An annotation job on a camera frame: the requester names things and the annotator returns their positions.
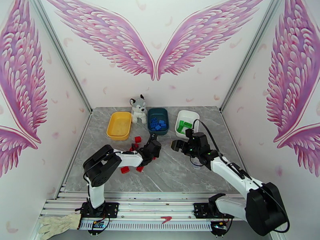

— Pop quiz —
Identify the yellow plastic container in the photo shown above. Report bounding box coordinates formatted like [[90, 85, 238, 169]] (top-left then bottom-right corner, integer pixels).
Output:
[[106, 112, 132, 141]]

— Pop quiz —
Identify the white plastic container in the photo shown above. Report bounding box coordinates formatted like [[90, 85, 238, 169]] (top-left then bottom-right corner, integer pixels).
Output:
[[175, 110, 200, 140]]

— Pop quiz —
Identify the teal plastic container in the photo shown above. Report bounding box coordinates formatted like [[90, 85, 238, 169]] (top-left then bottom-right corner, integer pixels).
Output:
[[147, 108, 170, 136]]

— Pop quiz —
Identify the grey white husky plush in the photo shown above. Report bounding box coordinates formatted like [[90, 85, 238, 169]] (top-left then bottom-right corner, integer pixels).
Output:
[[129, 94, 148, 124]]

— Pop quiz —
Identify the white work glove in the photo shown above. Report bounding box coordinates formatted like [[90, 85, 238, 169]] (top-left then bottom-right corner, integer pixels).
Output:
[[38, 212, 82, 240]]

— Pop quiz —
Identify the aluminium table edge rail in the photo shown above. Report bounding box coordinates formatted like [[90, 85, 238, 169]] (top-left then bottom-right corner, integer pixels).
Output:
[[62, 112, 94, 194], [220, 111, 250, 177]]

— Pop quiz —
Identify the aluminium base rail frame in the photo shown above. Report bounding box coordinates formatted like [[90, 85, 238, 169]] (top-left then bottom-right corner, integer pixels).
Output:
[[41, 191, 278, 231]]

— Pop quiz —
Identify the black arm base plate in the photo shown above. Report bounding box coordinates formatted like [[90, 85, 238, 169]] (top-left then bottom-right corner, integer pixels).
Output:
[[81, 202, 119, 218], [194, 202, 235, 219]]

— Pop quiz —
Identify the aluminium frame post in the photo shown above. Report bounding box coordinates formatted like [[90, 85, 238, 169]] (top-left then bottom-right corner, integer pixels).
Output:
[[29, 0, 94, 114], [220, 0, 287, 113]]

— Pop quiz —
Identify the white perforated cable duct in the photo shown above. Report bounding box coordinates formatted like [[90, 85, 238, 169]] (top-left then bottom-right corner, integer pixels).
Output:
[[79, 220, 214, 232]]

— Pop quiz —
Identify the black right camera cable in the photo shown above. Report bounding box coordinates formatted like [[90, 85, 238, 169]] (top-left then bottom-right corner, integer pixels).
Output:
[[192, 118, 291, 234]]

